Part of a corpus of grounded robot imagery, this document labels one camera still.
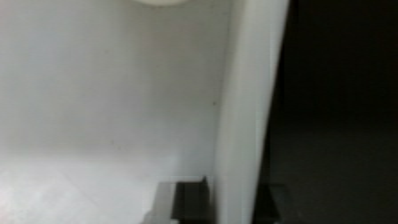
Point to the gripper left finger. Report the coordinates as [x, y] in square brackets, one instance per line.
[182, 205]

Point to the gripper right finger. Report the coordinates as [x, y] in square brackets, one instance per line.
[270, 206]

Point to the white square tabletop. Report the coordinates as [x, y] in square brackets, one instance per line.
[135, 88]

